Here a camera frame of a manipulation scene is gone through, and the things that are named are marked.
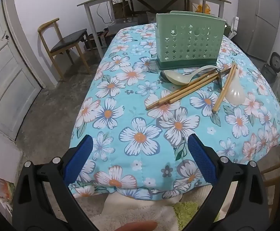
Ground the white panel door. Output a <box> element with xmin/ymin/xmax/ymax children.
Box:
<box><xmin>0</xmin><ymin>0</ymin><xmax>44</xmax><ymax>141</ymax></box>

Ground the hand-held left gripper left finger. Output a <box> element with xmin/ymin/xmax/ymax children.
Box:
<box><xmin>12</xmin><ymin>134</ymin><xmax>94</xmax><ymax>231</ymax></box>

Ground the floral turquoise blanket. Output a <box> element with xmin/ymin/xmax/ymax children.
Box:
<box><xmin>68</xmin><ymin>22</ymin><xmax>280</xmax><ymax>201</ymax></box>

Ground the grey refrigerator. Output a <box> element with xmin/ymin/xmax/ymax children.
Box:
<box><xmin>236</xmin><ymin>0</ymin><xmax>280</xmax><ymax>62</ymax></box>

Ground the wooden chair with dark seat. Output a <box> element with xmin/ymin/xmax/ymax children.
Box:
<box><xmin>37</xmin><ymin>18</ymin><xmax>92</xmax><ymax>82</ymax></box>

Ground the pale green soup spoon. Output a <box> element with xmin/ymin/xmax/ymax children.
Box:
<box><xmin>163</xmin><ymin>65</ymin><xmax>217</xmax><ymax>86</ymax></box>

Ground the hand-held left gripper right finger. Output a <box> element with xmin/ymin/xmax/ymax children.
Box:
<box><xmin>188</xmin><ymin>133</ymin><xmax>270</xmax><ymax>231</ymax></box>

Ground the green shaggy mat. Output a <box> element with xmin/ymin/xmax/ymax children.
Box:
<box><xmin>172</xmin><ymin>201</ymin><xmax>219</xmax><ymax>231</ymax></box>

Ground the dark wooden low stool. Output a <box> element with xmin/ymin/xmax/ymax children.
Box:
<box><xmin>85</xmin><ymin>29</ymin><xmax>111</xmax><ymax>51</ymax></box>

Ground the metal spoon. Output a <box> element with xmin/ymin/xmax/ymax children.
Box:
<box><xmin>182</xmin><ymin>67</ymin><xmax>232</xmax><ymax>87</ymax></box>

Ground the white plastic spoon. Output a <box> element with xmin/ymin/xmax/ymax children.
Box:
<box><xmin>225</xmin><ymin>65</ymin><xmax>247</xmax><ymax>107</ymax></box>

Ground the white foam board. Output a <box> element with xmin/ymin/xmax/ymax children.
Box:
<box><xmin>231</xmin><ymin>16</ymin><xmax>240</xmax><ymax>40</ymax></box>

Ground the person's left hand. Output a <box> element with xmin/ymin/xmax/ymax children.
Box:
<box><xmin>113</xmin><ymin>221</ymin><xmax>159</xmax><ymax>231</ymax></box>

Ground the grey pillow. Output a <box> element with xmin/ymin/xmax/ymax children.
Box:
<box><xmin>145</xmin><ymin>11</ymin><xmax>158</xmax><ymax>25</ymax></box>

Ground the black rice cooker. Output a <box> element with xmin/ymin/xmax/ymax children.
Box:
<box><xmin>261</xmin><ymin>52</ymin><xmax>280</xmax><ymax>83</ymax></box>

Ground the green plastic utensil holder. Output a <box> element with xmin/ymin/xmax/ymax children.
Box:
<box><xmin>156</xmin><ymin>11</ymin><xmax>227</xmax><ymax>68</ymax></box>

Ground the white fleece blanket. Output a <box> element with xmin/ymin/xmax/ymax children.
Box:
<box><xmin>90</xmin><ymin>192</ymin><xmax>181</xmax><ymax>231</ymax></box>

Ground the cardboard box under table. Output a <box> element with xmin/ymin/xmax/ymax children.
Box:
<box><xmin>112</xmin><ymin>1</ymin><xmax>132</xmax><ymax>21</ymax></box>

